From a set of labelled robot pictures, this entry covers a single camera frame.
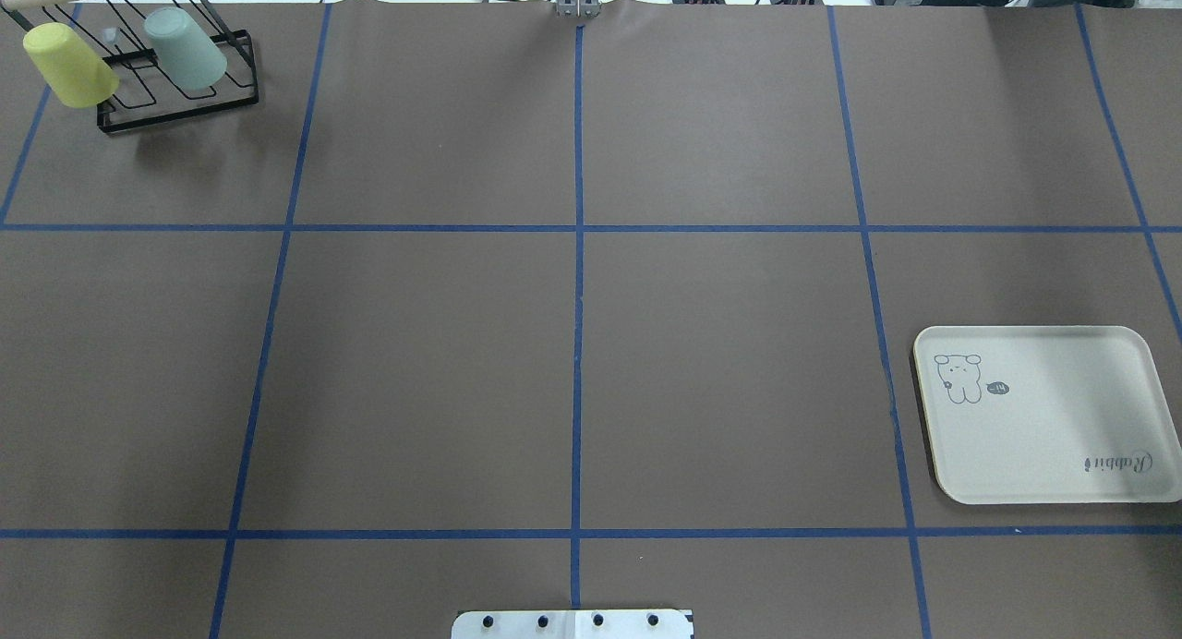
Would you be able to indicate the black wire cup rack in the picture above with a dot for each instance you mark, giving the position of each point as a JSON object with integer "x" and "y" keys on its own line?
{"x": 146, "y": 96}

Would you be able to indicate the yellow plastic cup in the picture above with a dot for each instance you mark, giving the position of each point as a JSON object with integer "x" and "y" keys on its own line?
{"x": 77, "y": 75}

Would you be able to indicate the cream rabbit tray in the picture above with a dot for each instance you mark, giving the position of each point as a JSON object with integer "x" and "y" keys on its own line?
{"x": 1046, "y": 414}

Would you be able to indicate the green plastic cup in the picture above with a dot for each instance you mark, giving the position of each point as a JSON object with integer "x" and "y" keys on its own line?
{"x": 186, "y": 54}

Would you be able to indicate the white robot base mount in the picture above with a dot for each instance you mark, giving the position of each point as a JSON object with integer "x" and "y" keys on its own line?
{"x": 575, "y": 623}

